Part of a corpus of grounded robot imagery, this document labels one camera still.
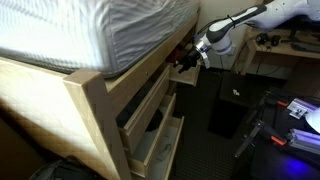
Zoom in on black garment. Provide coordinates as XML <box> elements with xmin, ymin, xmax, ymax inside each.
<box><xmin>146</xmin><ymin>108</ymin><xmax>165</xmax><ymax>133</ymax></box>

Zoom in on light wooden drawer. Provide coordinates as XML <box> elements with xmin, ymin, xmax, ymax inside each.
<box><xmin>126</xmin><ymin>93</ymin><xmax>178</xmax><ymax>178</ymax></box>
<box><xmin>146</xmin><ymin>114</ymin><xmax>186</xmax><ymax>180</ymax></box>
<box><xmin>116</xmin><ymin>64</ymin><xmax>173</xmax><ymax>155</ymax></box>
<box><xmin>167</xmin><ymin>62</ymin><xmax>202</xmax><ymax>87</ymax></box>

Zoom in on wooden desk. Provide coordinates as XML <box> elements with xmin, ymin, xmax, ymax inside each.
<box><xmin>238</xmin><ymin>28</ymin><xmax>320</xmax><ymax>78</ymax></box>

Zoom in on black clamp orange trigger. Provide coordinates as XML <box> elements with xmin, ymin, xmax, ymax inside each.
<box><xmin>233</xmin><ymin>119</ymin><xmax>290</xmax><ymax>160</ymax></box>
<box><xmin>248</xmin><ymin>89</ymin><xmax>290</xmax><ymax>125</ymax></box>

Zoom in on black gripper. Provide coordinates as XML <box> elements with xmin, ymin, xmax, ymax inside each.
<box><xmin>174</xmin><ymin>46</ymin><xmax>203</xmax><ymax>75</ymax></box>

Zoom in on black headphones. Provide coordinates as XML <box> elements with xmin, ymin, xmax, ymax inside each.
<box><xmin>255</xmin><ymin>32</ymin><xmax>282</xmax><ymax>47</ymax></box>

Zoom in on white rounded cover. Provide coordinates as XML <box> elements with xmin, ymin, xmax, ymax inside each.
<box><xmin>305</xmin><ymin>107</ymin><xmax>320</xmax><ymax>135</ymax></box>

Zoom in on red clothing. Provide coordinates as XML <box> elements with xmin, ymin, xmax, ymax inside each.
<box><xmin>165</xmin><ymin>49</ymin><xmax>184</xmax><ymax>65</ymax></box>

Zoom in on black desk device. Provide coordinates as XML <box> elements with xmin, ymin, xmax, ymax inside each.
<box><xmin>289</xmin><ymin>29</ymin><xmax>320</xmax><ymax>54</ymax></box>

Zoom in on black backpack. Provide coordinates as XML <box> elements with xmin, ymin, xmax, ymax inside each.
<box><xmin>28</xmin><ymin>154</ymin><xmax>102</xmax><ymax>180</ymax></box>

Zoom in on light wooden bed frame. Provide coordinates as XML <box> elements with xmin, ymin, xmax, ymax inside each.
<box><xmin>0</xmin><ymin>13</ymin><xmax>201</xmax><ymax>180</ymax></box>

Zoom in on aluminium profile rail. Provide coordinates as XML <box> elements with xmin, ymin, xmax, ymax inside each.
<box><xmin>287</xmin><ymin>127</ymin><xmax>320</xmax><ymax>156</ymax></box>

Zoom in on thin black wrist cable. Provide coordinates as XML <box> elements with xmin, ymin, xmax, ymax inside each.
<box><xmin>195</xmin><ymin>13</ymin><xmax>259</xmax><ymax>37</ymax></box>

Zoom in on mattress with striped sheet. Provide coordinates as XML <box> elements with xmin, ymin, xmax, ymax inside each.
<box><xmin>0</xmin><ymin>0</ymin><xmax>201</xmax><ymax>80</ymax></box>

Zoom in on black box with sticker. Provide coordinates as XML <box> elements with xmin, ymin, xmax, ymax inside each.
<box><xmin>208</xmin><ymin>70</ymin><xmax>270</xmax><ymax>140</ymax></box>

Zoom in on grey crumpled cloth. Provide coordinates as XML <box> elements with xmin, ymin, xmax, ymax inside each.
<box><xmin>153</xmin><ymin>142</ymin><xmax>175</xmax><ymax>163</ymax></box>

